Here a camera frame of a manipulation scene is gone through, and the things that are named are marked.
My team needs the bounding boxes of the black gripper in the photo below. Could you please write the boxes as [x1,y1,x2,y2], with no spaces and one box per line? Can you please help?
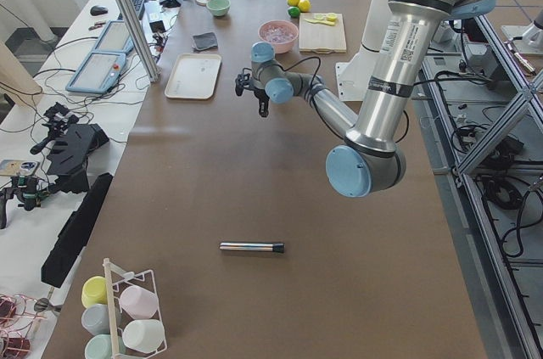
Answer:
[234,70,269,118]

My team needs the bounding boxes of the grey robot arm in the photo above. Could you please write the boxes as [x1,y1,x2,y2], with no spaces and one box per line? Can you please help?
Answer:
[235,0,496,198]

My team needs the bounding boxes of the clear ice cubes pile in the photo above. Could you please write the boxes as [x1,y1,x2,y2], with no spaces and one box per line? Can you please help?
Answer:
[260,24,298,44]

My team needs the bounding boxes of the pink cup in rack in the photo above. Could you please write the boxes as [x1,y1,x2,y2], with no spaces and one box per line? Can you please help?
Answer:
[119,285,159,319]

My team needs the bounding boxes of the yellow cup in rack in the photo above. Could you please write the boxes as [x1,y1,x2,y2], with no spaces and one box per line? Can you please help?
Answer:
[81,276,108,308]

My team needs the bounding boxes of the white cup in rack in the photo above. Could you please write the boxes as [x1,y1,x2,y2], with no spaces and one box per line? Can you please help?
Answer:
[122,319,165,354]

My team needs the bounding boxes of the grey cup in rack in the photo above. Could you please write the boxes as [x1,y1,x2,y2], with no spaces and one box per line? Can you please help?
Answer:
[81,304,110,336]

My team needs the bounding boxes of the green cup in rack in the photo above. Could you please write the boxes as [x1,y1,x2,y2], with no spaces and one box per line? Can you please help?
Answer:
[84,334,113,359]

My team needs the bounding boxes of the cream rabbit tray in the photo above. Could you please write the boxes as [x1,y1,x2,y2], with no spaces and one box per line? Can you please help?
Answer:
[165,53,221,100]

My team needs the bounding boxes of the pink bowl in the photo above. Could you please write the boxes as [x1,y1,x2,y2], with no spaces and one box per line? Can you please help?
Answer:
[258,20,299,54]

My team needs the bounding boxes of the grey folded cloth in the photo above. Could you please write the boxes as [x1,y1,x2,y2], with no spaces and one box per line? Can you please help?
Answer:
[193,32,218,52]

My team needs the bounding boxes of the wooden cutting board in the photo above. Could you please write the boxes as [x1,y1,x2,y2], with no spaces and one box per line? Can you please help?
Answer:
[299,13,347,53]

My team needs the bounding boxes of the green lime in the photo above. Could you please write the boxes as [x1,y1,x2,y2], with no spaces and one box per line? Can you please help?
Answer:
[288,7,300,18]

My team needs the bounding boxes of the yellow plastic knife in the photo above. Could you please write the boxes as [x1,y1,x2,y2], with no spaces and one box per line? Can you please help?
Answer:
[303,18,336,26]

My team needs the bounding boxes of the yellow lemon left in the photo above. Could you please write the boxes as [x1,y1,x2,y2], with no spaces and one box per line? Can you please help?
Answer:
[297,0,311,13]

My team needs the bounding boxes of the light green bowl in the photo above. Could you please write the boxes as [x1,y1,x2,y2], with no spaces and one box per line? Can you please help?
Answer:
[206,0,231,18]

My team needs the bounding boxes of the steel muddler black tip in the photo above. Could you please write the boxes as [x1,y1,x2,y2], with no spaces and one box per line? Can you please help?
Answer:
[219,242,285,254]

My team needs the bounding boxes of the blue teach pendant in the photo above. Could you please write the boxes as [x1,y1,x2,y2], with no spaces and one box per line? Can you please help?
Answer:
[66,51,126,94]
[93,20,134,53]

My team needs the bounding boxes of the black computer mouse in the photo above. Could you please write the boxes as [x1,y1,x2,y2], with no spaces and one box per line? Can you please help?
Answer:
[89,5,109,16]

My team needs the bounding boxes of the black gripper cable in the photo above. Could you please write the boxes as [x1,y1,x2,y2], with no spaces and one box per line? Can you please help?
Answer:
[241,55,361,139]

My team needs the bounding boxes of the white wire rack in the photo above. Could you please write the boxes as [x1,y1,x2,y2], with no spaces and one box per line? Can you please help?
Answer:
[103,258,168,358]

